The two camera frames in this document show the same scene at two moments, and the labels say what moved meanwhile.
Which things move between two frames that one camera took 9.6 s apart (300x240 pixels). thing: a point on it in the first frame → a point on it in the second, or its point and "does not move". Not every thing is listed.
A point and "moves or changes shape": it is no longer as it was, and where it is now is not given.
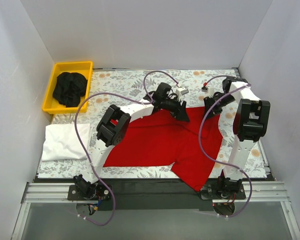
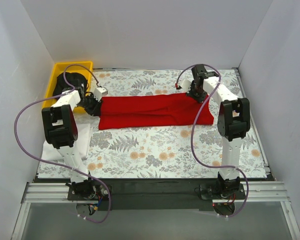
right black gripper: [213, 104] → [198, 95]
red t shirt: [162, 140] moves or changes shape
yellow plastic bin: [51, 105] does not move
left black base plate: [88, 192] does not move
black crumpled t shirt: [69, 88] does not move
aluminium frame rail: [48, 193] does not move
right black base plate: [223, 190] does not move
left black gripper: [178, 109] → [94, 107]
